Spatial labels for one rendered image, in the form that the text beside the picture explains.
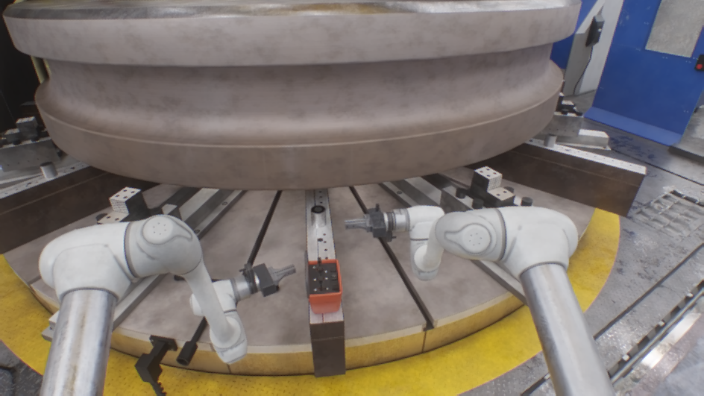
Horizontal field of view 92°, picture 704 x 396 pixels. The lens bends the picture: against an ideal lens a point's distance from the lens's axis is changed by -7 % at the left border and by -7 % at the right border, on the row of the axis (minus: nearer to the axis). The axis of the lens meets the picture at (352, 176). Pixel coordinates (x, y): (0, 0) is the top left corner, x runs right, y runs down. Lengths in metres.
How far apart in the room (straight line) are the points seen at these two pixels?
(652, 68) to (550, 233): 5.33
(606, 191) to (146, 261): 3.02
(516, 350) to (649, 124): 4.44
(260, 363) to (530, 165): 2.47
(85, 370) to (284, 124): 1.43
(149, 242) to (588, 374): 0.89
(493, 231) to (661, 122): 5.42
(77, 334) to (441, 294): 1.75
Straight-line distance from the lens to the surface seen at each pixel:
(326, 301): 1.49
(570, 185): 3.27
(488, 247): 0.87
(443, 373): 2.26
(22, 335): 3.08
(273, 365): 2.16
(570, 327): 0.85
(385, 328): 1.99
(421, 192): 2.72
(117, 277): 0.92
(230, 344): 1.36
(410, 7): 1.82
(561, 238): 0.95
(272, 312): 2.09
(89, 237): 0.95
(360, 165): 1.93
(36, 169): 4.25
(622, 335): 2.83
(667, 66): 6.10
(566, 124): 4.13
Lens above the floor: 1.89
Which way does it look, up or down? 30 degrees down
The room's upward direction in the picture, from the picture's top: straight up
